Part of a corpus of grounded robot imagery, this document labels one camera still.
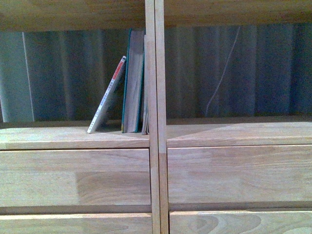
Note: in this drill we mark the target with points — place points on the red spine white book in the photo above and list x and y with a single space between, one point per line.
103 111

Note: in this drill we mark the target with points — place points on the right wooden shelf unit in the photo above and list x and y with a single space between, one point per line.
223 132

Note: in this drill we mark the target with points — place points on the wooden shelf unit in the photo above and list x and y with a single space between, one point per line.
51 15
223 132

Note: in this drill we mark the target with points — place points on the left wooden shelf unit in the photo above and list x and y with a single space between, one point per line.
51 15

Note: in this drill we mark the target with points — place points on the green hardcover book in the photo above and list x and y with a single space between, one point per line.
133 82

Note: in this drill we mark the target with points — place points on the upper left wooden drawer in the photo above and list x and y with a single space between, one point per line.
74 177

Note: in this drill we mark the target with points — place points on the wooden drawer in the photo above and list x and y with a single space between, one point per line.
76 224
241 222
280 173
74 177

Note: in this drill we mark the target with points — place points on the lower left wooden drawer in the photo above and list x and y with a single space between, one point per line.
76 224

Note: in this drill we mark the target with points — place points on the upper right wooden drawer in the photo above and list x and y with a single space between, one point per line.
280 173

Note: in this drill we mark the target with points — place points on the lower right wooden drawer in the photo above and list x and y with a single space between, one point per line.
241 222

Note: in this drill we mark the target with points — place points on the thin book beside post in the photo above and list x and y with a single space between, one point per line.
145 124

